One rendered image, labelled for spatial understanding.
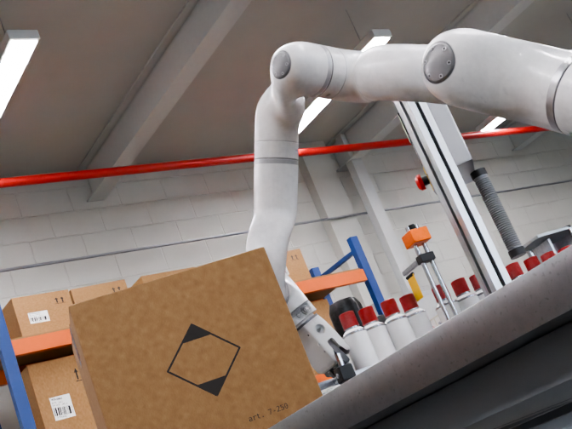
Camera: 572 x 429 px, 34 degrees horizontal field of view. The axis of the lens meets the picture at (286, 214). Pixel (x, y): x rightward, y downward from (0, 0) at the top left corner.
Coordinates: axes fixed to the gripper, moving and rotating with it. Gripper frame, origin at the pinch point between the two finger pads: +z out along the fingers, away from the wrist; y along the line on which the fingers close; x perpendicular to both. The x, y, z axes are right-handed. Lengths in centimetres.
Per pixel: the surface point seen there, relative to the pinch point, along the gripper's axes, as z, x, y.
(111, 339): -29, 47, -43
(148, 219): -171, -197, 468
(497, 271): 1.4, -33.8, -16.3
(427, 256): -9.9, -28.0, -9.1
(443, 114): -31, -50, -17
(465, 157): -21, -46, -18
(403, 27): -153, -388, 329
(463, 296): 1.5, -33.5, -1.9
